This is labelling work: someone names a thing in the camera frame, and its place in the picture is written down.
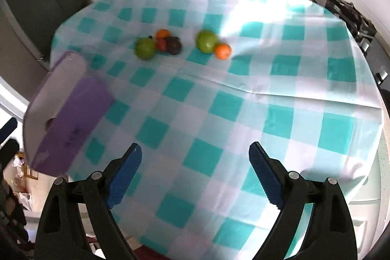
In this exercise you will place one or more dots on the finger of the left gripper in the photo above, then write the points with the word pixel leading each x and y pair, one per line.
pixel 8 129

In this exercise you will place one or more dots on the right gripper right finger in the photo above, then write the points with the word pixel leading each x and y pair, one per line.
pixel 330 232

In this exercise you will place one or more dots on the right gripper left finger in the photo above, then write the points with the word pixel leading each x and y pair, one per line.
pixel 61 234

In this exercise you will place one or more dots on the green fruit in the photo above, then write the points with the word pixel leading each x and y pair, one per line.
pixel 206 40
pixel 145 48

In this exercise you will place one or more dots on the dark purple passion fruit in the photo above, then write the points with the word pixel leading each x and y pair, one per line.
pixel 173 45

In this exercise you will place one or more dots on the orange mandarin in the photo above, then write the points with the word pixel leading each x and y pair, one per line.
pixel 222 51
pixel 162 33

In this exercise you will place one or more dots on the purple box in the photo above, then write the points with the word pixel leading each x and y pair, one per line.
pixel 64 111

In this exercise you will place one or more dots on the small red tomato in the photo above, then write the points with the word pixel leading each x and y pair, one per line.
pixel 160 44

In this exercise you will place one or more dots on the orange mandarin in cluster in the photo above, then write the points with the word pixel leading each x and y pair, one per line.
pixel 162 33

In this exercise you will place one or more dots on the teal checkered tablecloth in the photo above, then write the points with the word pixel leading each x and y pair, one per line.
pixel 296 82

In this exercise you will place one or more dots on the black gas stove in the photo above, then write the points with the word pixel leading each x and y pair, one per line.
pixel 361 28

